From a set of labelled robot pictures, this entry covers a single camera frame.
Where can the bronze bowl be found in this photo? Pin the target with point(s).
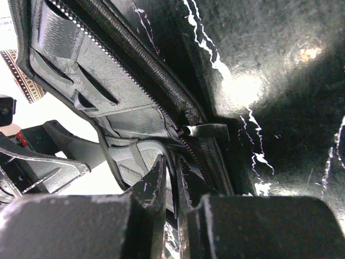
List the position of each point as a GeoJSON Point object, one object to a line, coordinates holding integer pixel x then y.
{"type": "Point", "coordinates": [21, 78]}

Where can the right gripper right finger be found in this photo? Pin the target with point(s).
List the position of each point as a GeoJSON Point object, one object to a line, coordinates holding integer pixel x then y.
{"type": "Point", "coordinates": [211, 225]}

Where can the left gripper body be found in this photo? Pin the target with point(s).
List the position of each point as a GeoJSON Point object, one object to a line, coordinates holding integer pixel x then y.
{"type": "Point", "coordinates": [13, 180]}

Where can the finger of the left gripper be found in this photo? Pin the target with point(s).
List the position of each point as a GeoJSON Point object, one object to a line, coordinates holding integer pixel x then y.
{"type": "Point", "coordinates": [46, 173]}
{"type": "Point", "coordinates": [51, 138]}

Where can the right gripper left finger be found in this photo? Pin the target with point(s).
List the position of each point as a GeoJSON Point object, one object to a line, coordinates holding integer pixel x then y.
{"type": "Point", "coordinates": [129, 225]}

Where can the black zip tool case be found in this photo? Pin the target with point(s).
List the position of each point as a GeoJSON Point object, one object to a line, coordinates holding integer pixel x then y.
{"type": "Point", "coordinates": [129, 68]}

